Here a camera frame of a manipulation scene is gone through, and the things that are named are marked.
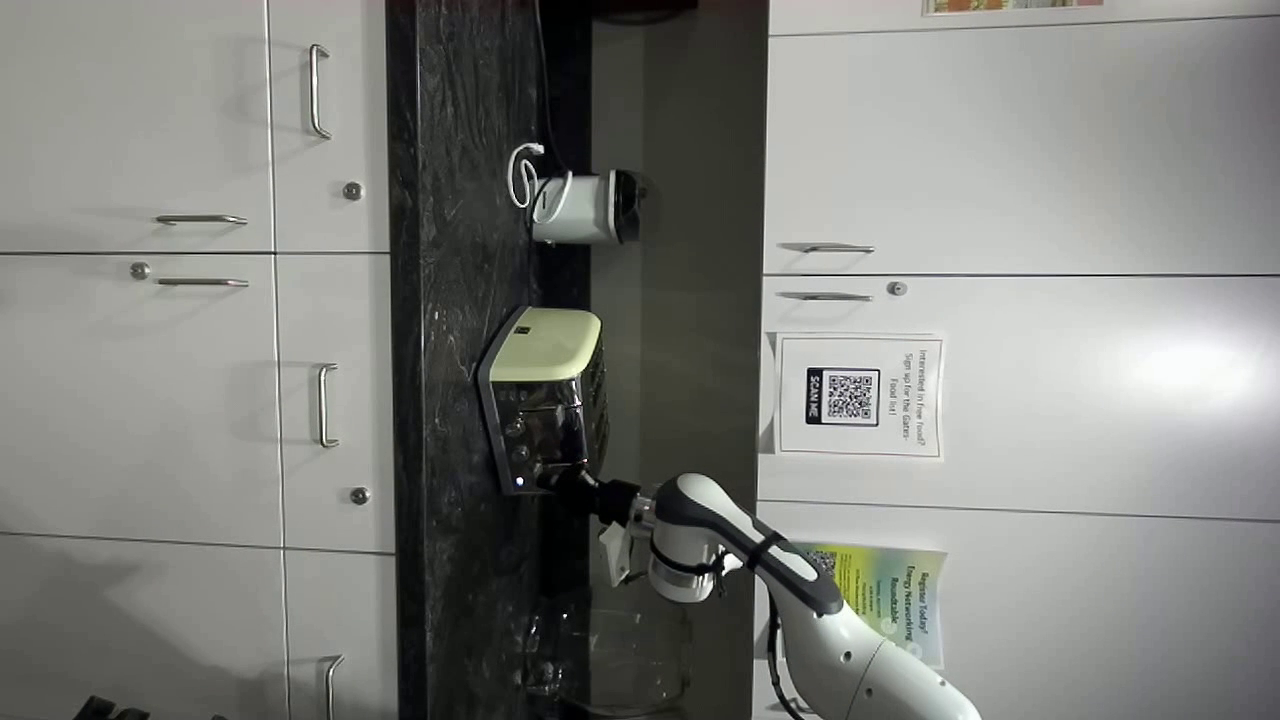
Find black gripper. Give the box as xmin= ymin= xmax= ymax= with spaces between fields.
xmin=566 ymin=458 xmax=660 ymax=530

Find clear container with cream lid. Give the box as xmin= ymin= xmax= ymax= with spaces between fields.
xmin=476 ymin=305 xmax=611 ymax=498

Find clear glass jar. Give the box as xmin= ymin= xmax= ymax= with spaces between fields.
xmin=509 ymin=585 xmax=693 ymax=720

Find white cabinet door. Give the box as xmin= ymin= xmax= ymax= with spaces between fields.
xmin=0 ymin=252 xmax=287 ymax=553
xmin=284 ymin=543 xmax=405 ymax=720
xmin=756 ymin=273 xmax=1280 ymax=526
xmin=0 ymin=0 xmax=278 ymax=260
xmin=753 ymin=498 xmax=1280 ymax=720
xmin=765 ymin=19 xmax=1280 ymax=284
xmin=0 ymin=530 xmax=294 ymax=720
xmin=275 ymin=252 xmax=400 ymax=560
xmin=268 ymin=0 xmax=397 ymax=260

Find QR code paper sign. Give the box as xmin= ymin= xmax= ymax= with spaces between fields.
xmin=768 ymin=327 xmax=953 ymax=466

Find green and yellow poster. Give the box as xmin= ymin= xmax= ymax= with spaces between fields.
xmin=794 ymin=536 xmax=953 ymax=675

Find black round object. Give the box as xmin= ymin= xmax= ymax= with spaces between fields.
xmin=589 ymin=0 xmax=705 ymax=27

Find colourful paper strip poster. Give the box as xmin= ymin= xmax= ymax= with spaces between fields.
xmin=918 ymin=0 xmax=1113 ymax=19

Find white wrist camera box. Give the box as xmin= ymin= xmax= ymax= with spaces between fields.
xmin=593 ymin=514 xmax=657 ymax=593

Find silver cabinet bar handle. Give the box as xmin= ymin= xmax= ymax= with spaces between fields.
xmin=153 ymin=273 xmax=253 ymax=295
xmin=153 ymin=207 xmax=253 ymax=234
xmin=313 ymin=653 xmax=347 ymax=720
xmin=776 ymin=288 xmax=874 ymax=307
xmin=301 ymin=40 xmax=337 ymax=142
xmin=309 ymin=361 xmax=342 ymax=452
xmin=776 ymin=241 xmax=878 ymax=260

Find white coiled power cord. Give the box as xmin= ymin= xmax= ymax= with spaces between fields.
xmin=502 ymin=140 xmax=576 ymax=225

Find dark object at frame edge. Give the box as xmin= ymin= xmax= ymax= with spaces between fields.
xmin=70 ymin=691 xmax=237 ymax=720

